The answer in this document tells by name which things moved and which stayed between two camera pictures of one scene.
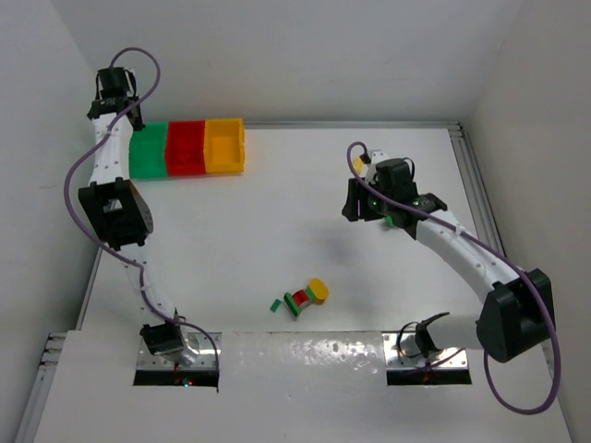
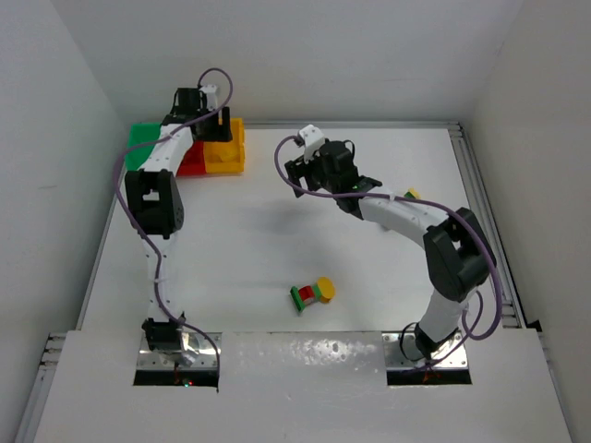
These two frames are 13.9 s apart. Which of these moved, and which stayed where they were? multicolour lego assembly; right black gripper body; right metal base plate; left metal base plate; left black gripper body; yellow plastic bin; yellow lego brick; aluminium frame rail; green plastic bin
Moved: left black gripper body; right black gripper body; multicolour lego assembly; yellow lego brick
Stayed: right metal base plate; yellow plastic bin; green plastic bin; aluminium frame rail; left metal base plate
